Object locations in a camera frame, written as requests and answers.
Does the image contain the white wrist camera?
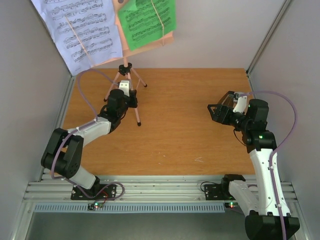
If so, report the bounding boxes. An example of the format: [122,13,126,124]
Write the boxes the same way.
[118,80,131,97]
[233,91,248,114]

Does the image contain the grey slotted cable duct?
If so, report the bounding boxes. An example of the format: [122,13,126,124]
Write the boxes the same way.
[33,202,225,214]

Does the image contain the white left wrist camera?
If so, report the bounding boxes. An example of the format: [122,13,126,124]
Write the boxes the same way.
[118,80,131,97]

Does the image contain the right controller board with LEDs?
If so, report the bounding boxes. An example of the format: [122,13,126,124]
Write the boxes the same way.
[224,201,239,209]

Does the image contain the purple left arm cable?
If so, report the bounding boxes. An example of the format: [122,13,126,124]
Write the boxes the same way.
[51,68,120,181]

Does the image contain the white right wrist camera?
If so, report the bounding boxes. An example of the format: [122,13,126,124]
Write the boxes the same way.
[233,91,248,114]

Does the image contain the pink music stand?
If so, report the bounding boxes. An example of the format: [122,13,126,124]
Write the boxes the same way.
[64,0,177,127]

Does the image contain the left controller board with LEDs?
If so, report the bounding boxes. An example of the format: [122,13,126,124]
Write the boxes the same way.
[87,202,104,211]

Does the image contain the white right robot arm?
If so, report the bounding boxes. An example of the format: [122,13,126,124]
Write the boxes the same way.
[207,91,300,240]

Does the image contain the controller board with leds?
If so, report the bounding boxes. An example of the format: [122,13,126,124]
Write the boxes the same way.
[224,201,239,209]
[87,202,104,211]

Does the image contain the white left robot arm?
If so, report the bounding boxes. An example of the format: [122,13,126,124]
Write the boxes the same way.
[41,89,138,199]

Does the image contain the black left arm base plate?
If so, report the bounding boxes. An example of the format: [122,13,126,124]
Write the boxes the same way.
[70,184,117,201]

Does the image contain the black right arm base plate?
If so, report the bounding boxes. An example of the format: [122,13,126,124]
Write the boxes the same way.
[201,182,230,201]

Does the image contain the black metronome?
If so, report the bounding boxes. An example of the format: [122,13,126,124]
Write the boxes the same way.
[218,93,235,109]

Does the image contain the green sheet music page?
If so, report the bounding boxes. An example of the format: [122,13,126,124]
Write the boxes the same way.
[117,0,177,51]

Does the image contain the aluminium mounting rail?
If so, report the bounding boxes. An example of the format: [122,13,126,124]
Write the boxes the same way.
[22,173,222,203]

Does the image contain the white sheet music page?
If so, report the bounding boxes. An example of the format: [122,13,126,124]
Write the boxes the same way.
[32,0,123,76]

